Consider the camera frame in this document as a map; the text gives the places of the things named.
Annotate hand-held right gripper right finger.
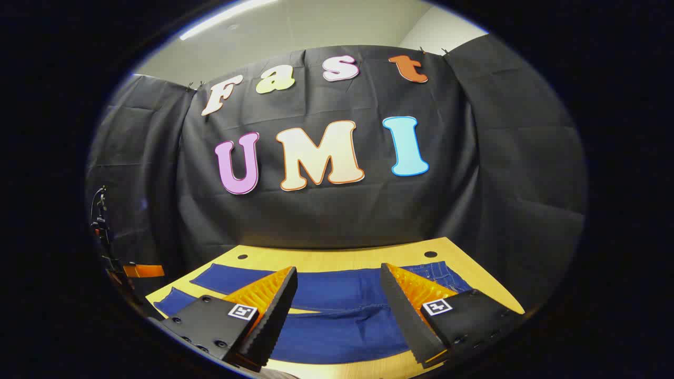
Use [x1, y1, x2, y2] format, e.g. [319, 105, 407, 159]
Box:
[380, 263, 526, 369]

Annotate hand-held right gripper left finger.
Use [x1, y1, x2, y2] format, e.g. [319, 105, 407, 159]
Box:
[158, 266, 299, 372]

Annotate black backdrop cloth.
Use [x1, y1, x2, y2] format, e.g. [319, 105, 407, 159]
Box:
[86, 34, 588, 311]

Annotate blue denim jeans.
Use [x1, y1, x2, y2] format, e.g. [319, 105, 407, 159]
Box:
[153, 261, 473, 365]

